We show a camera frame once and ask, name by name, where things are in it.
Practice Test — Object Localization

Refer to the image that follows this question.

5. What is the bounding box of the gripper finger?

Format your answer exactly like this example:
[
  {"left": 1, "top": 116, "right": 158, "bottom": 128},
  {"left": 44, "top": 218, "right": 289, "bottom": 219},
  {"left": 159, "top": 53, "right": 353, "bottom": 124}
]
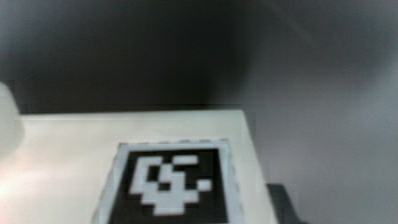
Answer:
[{"left": 266, "top": 184, "right": 307, "bottom": 224}]

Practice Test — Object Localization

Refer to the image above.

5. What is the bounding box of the white drawer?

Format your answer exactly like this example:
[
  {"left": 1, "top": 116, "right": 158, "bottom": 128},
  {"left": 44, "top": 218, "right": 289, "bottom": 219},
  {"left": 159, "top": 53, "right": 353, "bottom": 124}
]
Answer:
[{"left": 0, "top": 81, "right": 280, "bottom": 224}]

